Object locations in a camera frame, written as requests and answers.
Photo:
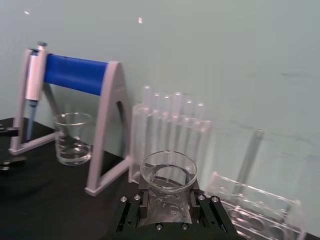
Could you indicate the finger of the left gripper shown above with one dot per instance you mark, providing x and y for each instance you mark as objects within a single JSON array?
[
  {"x": 13, "y": 162},
  {"x": 8, "y": 131}
]

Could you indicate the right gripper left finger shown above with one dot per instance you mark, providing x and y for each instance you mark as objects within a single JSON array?
[{"x": 135, "y": 210}]

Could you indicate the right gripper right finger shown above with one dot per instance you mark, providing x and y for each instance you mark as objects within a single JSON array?
[{"x": 207, "y": 212}]

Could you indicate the clear glass beaker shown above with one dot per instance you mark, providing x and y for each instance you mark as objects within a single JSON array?
[
  {"x": 73, "y": 147},
  {"x": 167, "y": 185}
]

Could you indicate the black table cloth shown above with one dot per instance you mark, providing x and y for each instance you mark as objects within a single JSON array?
[{"x": 50, "y": 200}]

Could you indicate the clear plastic test tube rack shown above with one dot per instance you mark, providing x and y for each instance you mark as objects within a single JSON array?
[
  {"x": 150, "y": 140},
  {"x": 262, "y": 212}
]

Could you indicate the white and blue pipette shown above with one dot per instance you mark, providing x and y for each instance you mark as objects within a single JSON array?
[{"x": 33, "y": 80}]

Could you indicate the grey stand with blue bar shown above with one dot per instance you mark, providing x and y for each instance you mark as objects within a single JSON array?
[{"x": 75, "y": 72}]

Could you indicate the clear test tube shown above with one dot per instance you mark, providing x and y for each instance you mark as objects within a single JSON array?
[
  {"x": 200, "y": 115},
  {"x": 166, "y": 110},
  {"x": 177, "y": 107},
  {"x": 188, "y": 112},
  {"x": 156, "y": 110},
  {"x": 147, "y": 105}
]

